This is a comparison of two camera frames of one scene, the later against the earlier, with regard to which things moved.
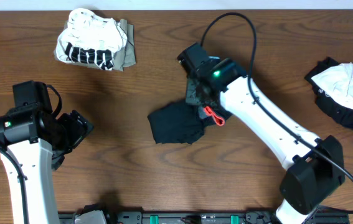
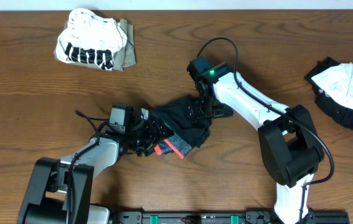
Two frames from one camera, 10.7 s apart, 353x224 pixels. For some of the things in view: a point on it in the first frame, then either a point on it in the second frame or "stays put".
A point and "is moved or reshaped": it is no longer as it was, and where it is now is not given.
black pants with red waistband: [180, 122] is moved or reshaped
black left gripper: [78, 126] → [155, 138]
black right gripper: [190, 98] → [195, 112]
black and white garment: [346, 91] stays put
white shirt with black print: [90, 38] stays put
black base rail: [108, 216] stays put
